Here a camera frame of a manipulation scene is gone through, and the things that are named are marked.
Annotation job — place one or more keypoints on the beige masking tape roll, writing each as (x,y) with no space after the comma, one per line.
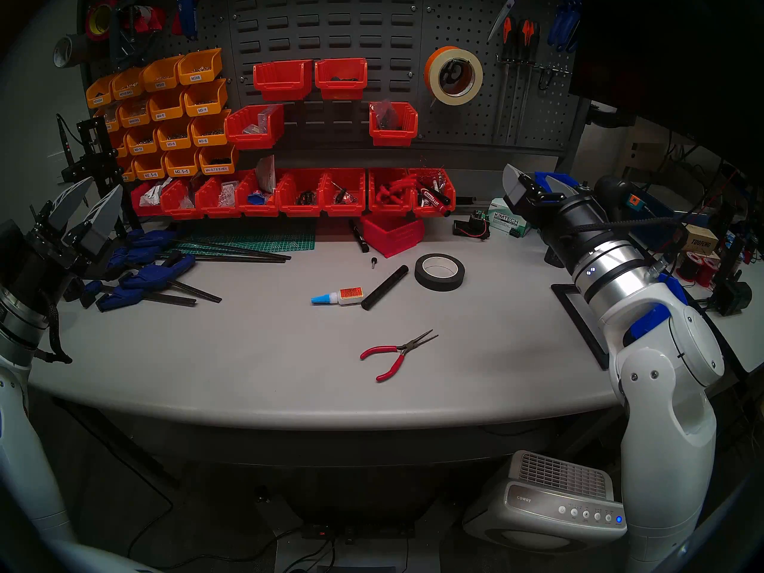
(439,85)

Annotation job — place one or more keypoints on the black cylindrical rod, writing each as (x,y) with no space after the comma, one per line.
(385,287)

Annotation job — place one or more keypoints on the green cutting mat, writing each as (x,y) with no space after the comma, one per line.
(268,242)

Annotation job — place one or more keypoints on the black power strip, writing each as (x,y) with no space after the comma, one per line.
(358,531)

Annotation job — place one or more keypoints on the orange tape roll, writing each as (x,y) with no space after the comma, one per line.
(431,70)

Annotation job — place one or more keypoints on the black triangular frame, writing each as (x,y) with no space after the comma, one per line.
(576,315)

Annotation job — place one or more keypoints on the Kimtech tissue box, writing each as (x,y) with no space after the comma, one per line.
(504,222)

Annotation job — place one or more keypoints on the small red loose bin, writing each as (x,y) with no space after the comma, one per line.
(394,237)

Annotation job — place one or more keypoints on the dark blue storage crate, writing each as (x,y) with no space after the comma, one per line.
(659,210)

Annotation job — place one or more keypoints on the clear plastic bag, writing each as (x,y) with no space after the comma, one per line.
(267,175)

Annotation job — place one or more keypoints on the cardboard box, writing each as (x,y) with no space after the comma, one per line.
(701,240)

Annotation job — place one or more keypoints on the black soldering iron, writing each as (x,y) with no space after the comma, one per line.
(64,139)

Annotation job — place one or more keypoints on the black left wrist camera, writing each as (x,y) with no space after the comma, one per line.
(9,237)

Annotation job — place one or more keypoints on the white glue bottle orange label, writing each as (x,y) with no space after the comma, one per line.
(343,295)

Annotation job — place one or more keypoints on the black computer monitor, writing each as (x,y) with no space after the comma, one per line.
(656,52)

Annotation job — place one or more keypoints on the red tape roll yellow core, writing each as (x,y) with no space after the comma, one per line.
(91,28)

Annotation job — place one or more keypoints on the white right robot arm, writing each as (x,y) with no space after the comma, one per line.
(662,387)

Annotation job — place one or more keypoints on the dark grey pegboard wall panel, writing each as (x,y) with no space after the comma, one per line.
(358,130)

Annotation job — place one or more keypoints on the grey duct tape roll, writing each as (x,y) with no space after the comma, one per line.
(68,51)

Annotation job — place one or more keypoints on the black metal tool rack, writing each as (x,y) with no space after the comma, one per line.
(531,65)

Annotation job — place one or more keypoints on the black marker pen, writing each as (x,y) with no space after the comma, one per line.
(360,237)

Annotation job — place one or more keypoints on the black tool stand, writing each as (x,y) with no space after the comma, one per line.
(95,154)

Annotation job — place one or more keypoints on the black red marker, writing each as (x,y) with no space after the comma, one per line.
(433,199)

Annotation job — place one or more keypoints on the black metal spring clamp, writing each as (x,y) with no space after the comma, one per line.
(128,37)

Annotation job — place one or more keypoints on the blue plastic bin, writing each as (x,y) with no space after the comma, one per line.
(555,178)

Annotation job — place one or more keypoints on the white Coway air purifier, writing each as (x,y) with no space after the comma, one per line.
(537,506)

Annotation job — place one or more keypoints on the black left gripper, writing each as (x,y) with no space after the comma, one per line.
(36,267)

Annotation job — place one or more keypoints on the black power adapter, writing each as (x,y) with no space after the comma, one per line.
(734,297)

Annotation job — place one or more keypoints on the red white plastic tool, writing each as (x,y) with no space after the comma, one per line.
(149,18)

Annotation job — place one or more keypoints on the black battery holder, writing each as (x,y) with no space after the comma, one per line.
(471,227)

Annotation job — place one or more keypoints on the black tape roll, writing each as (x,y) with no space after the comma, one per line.
(425,282)

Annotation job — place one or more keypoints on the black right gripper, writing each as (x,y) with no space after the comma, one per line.
(576,225)

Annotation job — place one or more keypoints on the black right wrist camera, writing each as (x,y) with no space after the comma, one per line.
(618,193)

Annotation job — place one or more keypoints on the orange labelled parts bin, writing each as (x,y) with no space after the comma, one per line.
(167,111)
(200,70)
(121,145)
(182,167)
(98,97)
(149,171)
(134,117)
(204,103)
(112,121)
(174,139)
(209,135)
(129,172)
(142,145)
(160,79)
(126,88)
(218,165)

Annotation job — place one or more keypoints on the red plastic parts bin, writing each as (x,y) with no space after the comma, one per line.
(393,137)
(301,209)
(343,209)
(388,209)
(427,212)
(215,210)
(283,82)
(341,85)
(256,209)
(250,137)
(143,209)
(179,212)

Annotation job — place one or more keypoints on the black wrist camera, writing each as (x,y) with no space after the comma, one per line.
(618,193)
(9,237)

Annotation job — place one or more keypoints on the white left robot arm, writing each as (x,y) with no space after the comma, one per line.
(24,458)

